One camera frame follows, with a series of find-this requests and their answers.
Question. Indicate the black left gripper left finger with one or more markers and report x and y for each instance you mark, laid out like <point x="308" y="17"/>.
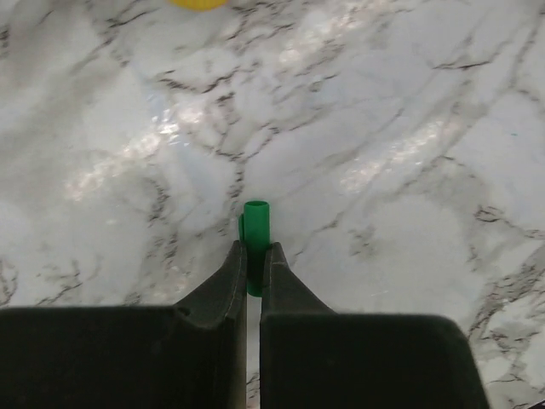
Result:
<point x="189" y="354"/>

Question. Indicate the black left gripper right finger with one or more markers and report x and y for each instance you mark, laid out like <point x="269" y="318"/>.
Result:
<point x="314" y="357"/>

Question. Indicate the green marker cap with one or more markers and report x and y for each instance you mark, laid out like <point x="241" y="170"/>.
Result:
<point x="254" y="233"/>

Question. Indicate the yellow framed whiteboard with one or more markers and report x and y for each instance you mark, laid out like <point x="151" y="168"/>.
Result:
<point x="199" y="5"/>

